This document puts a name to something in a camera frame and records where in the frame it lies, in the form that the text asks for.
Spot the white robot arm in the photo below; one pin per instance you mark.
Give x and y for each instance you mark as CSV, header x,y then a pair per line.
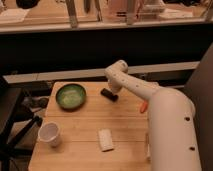
x,y
172,137

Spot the black office chair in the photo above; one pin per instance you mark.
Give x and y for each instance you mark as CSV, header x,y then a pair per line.
x,y
11,111

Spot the white paper cup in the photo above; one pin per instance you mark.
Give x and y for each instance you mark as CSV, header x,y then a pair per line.
x,y
49,133

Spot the white labelled bottle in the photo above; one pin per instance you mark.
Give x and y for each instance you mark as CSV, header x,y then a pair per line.
x,y
147,147

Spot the green bowl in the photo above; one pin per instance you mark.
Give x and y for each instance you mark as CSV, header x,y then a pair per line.
x,y
71,96

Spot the small orange carrot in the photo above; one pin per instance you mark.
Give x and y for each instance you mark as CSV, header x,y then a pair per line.
x,y
144,107

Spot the black eraser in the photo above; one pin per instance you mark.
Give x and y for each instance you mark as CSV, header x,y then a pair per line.
x,y
108,94

